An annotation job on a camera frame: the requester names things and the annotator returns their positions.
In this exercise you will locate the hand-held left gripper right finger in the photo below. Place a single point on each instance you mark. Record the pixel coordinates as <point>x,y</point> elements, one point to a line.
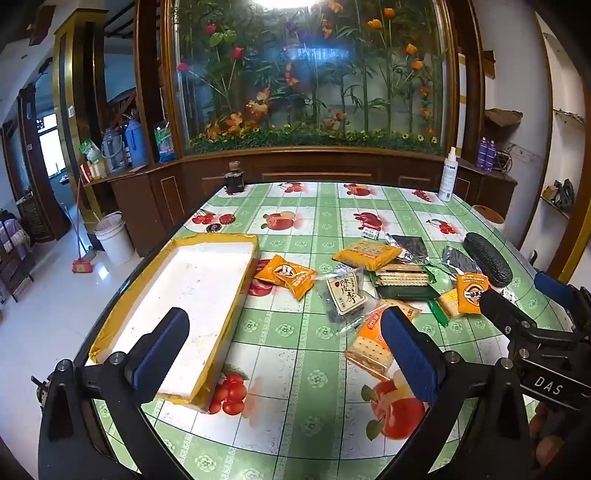
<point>411,357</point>

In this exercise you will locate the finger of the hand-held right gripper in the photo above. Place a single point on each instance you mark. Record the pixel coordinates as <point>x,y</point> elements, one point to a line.
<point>554,286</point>
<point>503,309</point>

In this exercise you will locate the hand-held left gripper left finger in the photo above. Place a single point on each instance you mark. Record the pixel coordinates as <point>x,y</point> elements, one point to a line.
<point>161,353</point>

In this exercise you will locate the orange snack packet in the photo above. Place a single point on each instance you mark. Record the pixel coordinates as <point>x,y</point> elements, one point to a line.
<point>471,293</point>
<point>282,275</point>

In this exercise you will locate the orange cracker packet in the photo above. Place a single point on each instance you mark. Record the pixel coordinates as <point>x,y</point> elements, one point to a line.
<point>369,350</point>

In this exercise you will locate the small green cracker packet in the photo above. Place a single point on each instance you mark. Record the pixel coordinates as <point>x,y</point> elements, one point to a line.
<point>448,305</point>

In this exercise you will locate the shiny silver foil packet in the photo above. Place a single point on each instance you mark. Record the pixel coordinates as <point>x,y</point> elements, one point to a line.
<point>457,261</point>

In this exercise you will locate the green cracker pack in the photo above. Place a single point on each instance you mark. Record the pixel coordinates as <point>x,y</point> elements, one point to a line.
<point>401,280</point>

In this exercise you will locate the white foam tray yellow tape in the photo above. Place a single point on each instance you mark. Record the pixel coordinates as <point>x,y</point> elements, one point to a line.
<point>194,277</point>

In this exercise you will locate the clear plum packet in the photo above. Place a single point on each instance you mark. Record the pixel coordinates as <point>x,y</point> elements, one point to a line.
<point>344,295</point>

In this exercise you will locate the yellow biscuit pack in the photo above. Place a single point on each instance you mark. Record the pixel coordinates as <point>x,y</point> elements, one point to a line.
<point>364,254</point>

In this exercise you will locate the small white candy packet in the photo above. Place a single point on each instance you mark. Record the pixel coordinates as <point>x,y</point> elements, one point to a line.
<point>509,295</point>
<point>369,233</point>

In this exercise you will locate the black glasses case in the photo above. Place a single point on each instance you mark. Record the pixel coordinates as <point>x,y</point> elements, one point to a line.
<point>487,258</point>

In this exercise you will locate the brown round stool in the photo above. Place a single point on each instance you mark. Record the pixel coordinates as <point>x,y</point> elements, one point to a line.
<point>488,213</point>

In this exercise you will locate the dark silver foil packet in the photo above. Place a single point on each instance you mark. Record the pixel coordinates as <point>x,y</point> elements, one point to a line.
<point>411,244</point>

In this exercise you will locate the red broom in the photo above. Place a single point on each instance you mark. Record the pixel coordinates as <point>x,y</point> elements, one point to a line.
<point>82,266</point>

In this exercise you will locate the white plastic bucket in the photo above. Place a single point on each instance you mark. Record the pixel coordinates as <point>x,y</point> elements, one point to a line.
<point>114,240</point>

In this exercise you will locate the white spray bottle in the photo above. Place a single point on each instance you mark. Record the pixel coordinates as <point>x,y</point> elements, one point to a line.
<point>447,177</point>

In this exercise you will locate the purple bottle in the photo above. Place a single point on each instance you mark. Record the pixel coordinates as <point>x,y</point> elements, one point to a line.
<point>491,157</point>
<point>482,154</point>

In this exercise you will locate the wooden chair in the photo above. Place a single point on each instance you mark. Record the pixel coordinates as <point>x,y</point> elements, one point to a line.
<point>14,258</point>

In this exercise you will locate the dark glass bottle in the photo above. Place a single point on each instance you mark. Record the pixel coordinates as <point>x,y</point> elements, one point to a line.
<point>234,180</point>

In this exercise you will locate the brown wooden cabinet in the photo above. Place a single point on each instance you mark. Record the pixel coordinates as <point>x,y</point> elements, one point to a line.
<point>323,168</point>

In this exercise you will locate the grey thermos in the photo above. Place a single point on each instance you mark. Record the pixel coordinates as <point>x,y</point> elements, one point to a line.
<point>113,150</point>

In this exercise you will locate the green white bag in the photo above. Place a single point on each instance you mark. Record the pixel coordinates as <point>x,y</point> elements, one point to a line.
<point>92,154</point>

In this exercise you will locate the blue thermos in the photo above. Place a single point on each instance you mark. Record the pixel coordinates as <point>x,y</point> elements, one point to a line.
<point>136,143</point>

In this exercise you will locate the white rolled poster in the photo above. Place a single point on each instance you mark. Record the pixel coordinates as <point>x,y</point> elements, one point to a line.
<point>461,92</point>

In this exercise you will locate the artificial flower glass display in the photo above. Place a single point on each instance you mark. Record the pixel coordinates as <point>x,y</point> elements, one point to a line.
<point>314,83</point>

